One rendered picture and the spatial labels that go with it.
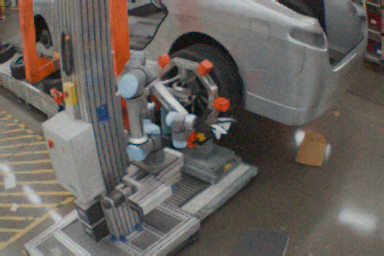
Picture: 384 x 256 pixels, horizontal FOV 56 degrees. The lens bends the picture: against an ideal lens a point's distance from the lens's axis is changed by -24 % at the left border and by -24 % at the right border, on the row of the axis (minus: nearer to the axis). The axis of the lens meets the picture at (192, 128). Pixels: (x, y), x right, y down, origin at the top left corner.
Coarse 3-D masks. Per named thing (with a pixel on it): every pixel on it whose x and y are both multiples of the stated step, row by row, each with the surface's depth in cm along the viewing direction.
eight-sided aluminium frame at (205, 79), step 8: (168, 64) 348; (176, 64) 342; (184, 64) 337; (192, 64) 333; (160, 72) 358; (160, 80) 362; (200, 80) 333; (208, 80) 334; (208, 88) 331; (216, 88) 333; (216, 96) 336; (216, 112) 342
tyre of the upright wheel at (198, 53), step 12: (192, 48) 347; (204, 48) 346; (216, 48) 348; (192, 60) 341; (204, 60) 334; (216, 60) 338; (228, 60) 343; (168, 72) 365; (216, 72) 332; (228, 72) 338; (216, 84) 336; (228, 84) 337; (240, 84) 347; (228, 96) 338; (240, 96) 351; (228, 108) 344
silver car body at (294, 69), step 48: (48, 0) 480; (144, 0) 595; (192, 0) 330; (240, 0) 302; (288, 0) 436; (336, 0) 409; (48, 48) 545; (144, 48) 400; (240, 48) 323; (288, 48) 292; (336, 48) 427; (288, 96) 312; (336, 96) 340
